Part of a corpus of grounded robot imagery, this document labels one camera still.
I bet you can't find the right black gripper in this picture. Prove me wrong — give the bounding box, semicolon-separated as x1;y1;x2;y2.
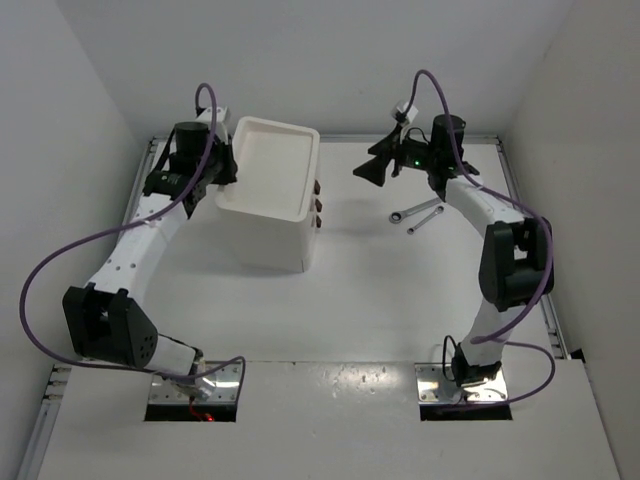
353;124;438;187

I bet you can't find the silver ratchet wrench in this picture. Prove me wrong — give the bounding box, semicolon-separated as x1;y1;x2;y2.
388;198;441;224

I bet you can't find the white drawer cabinet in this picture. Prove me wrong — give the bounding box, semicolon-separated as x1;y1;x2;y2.
214;116;320;273

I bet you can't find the small silver wrench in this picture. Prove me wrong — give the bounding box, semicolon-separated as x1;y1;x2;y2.
406;205;444;235

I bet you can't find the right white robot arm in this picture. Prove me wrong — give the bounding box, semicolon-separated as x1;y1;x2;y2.
353;112;553;386

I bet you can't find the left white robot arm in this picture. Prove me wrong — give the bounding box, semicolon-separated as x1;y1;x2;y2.
62;121;237;401

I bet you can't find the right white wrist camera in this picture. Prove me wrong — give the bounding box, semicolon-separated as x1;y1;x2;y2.
391;101;418;126

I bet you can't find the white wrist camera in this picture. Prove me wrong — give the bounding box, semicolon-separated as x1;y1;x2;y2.
195;105;232;144
391;101;418;126

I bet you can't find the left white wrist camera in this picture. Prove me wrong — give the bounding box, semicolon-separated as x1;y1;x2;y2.
195;105;232;144

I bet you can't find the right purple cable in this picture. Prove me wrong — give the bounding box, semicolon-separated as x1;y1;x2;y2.
407;69;556;409

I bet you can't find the purple cable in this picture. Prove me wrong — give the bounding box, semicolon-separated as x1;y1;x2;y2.
407;69;556;409
18;83;247;374

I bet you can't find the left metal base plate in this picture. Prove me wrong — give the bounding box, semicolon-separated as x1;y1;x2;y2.
148;361;244;407

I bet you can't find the metal base plate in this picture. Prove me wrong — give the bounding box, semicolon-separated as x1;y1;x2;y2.
415;363;509;407
148;361;244;407

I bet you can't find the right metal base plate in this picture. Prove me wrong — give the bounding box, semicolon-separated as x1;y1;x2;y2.
415;363;509;407

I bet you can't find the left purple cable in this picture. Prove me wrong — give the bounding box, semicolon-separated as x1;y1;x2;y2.
18;83;247;374

